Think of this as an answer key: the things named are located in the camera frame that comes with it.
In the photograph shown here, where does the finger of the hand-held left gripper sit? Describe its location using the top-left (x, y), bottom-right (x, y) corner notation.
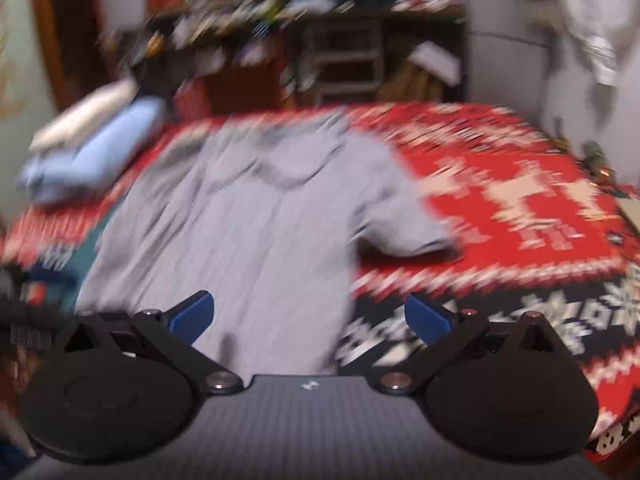
top-left (0, 300), bottom-right (75, 351)

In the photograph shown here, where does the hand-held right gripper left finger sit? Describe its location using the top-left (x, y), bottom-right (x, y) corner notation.
top-left (60, 290), bottom-right (245, 395)

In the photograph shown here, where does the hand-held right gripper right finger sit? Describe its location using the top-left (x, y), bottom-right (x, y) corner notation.
top-left (375, 294), bottom-right (558, 395)

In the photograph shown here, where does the grey t-shirt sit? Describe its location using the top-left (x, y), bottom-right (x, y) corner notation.
top-left (75, 110), bottom-right (461, 376)

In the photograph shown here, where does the green cutting mat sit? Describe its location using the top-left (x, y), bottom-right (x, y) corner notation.
top-left (30, 200), bottom-right (126, 316)

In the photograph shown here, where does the red patterned blanket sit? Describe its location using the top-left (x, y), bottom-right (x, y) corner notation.
top-left (0, 102), bottom-right (640, 471)

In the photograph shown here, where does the folded light blue blanket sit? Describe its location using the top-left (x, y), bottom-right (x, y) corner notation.
top-left (17, 97), bottom-right (166, 206)

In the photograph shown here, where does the folded white cloth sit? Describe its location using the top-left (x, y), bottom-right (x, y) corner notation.
top-left (30, 80), bottom-right (141, 153)

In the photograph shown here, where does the small christmas tree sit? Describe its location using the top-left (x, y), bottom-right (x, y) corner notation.
top-left (580, 140), bottom-right (621, 181)

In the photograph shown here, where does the white cardboard box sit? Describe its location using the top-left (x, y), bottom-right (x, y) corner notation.
top-left (407, 42), bottom-right (461, 86)

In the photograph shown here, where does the white plastic drawer unit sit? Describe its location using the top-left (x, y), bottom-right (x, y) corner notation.
top-left (305, 20), bottom-right (383, 106)

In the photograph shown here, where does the wooden door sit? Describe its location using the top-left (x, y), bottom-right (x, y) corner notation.
top-left (30, 0), bottom-right (108, 111)

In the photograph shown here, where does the black desk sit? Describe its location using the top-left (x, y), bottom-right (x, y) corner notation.
top-left (285, 2), bottom-right (468, 106)

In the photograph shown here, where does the white curtain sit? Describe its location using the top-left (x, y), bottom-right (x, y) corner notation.
top-left (520, 0), bottom-right (636, 86)

